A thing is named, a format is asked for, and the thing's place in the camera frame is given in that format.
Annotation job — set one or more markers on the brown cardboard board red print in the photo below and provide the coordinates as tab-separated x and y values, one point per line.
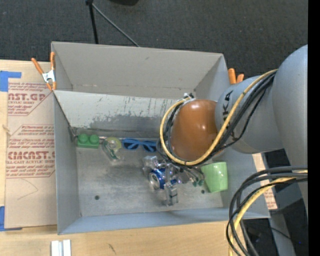
30	190

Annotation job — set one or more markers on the blue drink can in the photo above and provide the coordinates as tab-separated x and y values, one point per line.
157	178

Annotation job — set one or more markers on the grey metal bin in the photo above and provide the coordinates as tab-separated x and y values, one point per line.
120	185

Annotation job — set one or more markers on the clear tape dispenser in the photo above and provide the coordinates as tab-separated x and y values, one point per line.
112	147

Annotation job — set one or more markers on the green cup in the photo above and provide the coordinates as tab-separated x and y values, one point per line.
216	177

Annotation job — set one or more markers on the green toy brick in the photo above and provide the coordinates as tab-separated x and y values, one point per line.
88	141

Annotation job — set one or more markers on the blue sunglasses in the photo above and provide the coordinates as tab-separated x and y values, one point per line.
136	145

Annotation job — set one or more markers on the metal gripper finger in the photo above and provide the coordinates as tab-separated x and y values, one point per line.
150	162
171	195

